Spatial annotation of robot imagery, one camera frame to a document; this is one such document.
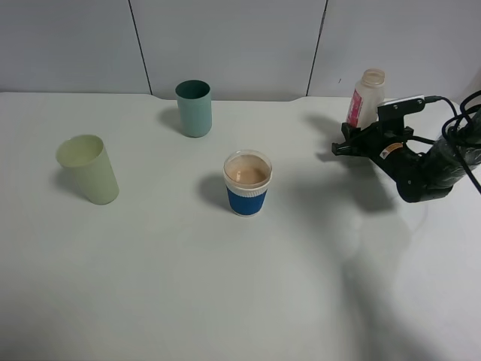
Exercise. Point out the pale yellow-green plastic cup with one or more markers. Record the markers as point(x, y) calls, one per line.
point(86, 158)

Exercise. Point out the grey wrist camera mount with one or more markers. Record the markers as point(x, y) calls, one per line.
point(398, 108)

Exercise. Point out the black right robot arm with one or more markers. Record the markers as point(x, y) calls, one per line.
point(422, 169)

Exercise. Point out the clear drink bottle red label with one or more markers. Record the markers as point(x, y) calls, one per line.
point(369, 92)

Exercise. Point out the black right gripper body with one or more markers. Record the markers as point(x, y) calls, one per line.
point(386, 146)

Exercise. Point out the teal plastic cup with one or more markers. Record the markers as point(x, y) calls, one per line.
point(194, 105)

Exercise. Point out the glass cup with blue sleeve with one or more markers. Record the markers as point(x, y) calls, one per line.
point(247, 175)

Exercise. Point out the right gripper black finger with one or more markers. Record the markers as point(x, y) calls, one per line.
point(357, 145)
point(350, 132)

